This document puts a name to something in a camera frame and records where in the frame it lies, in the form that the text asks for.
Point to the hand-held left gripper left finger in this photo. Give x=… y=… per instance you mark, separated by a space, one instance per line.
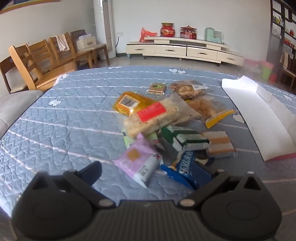
x=92 y=171

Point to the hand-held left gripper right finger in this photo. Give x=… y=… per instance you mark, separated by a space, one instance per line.
x=204 y=173

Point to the blue snack packet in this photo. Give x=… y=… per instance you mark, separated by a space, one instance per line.
x=187 y=162

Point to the orange striped wafer packet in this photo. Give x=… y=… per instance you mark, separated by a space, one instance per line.
x=219 y=143

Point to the dark green white snack packet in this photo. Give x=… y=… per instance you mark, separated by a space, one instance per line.
x=185 y=139

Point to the purple snack packet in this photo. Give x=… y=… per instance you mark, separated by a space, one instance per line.
x=134 y=157

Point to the light green snack packet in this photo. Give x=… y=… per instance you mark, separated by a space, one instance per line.
x=126 y=141

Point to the clear cracker bag yellow strip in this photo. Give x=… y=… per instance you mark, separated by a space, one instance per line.
x=208 y=107

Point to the orange snack packet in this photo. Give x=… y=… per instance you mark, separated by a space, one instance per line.
x=122 y=108

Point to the rice cracker packet red label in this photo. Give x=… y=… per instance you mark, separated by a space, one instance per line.
x=166 y=113

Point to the white cardboard box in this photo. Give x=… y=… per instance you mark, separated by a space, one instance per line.
x=261 y=120

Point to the clear bag of round cookies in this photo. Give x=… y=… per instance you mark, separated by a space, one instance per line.
x=185 y=89

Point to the small brown biscuit packet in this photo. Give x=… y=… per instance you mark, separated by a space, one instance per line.
x=157 y=88

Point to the light wooden chair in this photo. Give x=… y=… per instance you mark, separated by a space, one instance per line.
x=39 y=49
x=20 y=62
x=79 y=54

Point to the small red bucket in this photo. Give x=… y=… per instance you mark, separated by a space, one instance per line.
x=273 y=77

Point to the pink bucket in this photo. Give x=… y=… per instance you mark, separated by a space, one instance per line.
x=252 y=64

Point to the green bucket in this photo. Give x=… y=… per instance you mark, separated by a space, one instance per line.
x=266 y=70

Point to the dark wooden chair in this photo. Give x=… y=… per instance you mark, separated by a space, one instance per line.
x=101 y=47
x=288 y=73

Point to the cream TV cabinet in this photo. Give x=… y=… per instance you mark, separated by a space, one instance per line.
x=171 y=49

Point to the white box on chair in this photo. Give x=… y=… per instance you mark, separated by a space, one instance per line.
x=86 y=42

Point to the white towel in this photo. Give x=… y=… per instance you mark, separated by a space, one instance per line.
x=62 y=42

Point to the mint green kitchen appliance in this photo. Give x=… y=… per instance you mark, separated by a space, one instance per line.
x=212 y=36

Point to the red gift box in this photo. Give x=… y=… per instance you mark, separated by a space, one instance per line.
x=188 y=33

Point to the white standing air conditioner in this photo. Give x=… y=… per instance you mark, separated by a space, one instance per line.
x=104 y=27

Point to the red plastic bag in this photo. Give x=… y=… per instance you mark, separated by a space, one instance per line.
x=146 y=34

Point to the red round pot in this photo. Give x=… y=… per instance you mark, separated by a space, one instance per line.
x=167 y=30

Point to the dark display shelf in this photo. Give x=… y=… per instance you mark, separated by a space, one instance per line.
x=275 y=34

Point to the framed wall picture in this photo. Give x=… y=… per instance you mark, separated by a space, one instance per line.
x=18 y=5

